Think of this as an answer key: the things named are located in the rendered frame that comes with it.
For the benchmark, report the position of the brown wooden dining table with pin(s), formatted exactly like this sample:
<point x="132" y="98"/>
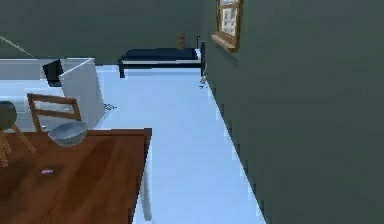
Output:
<point x="83" y="180"/>

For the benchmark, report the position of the dark blue bed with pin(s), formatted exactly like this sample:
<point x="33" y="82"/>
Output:
<point x="160" y="56"/>

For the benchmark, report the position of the brown ribbed lamp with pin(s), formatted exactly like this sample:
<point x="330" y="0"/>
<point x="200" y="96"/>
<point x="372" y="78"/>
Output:
<point x="181" y="40"/>

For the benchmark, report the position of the wooden framed window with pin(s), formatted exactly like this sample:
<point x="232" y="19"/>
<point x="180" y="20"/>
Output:
<point x="229" y="21"/>

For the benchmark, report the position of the grey bowl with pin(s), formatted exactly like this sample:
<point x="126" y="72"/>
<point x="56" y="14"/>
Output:
<point x="68" y="133"/>

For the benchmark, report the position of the brown wooden chair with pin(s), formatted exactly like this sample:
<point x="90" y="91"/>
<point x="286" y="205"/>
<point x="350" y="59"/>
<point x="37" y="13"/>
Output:
<point x="53" y="111"/>

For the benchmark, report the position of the small red and white object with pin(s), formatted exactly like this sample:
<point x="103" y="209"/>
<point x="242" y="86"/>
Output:
<point x="46" y="172"/>

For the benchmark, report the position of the dark grey round chair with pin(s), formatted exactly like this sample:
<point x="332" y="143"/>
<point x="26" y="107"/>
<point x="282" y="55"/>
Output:
<point x="6" y="120"/>

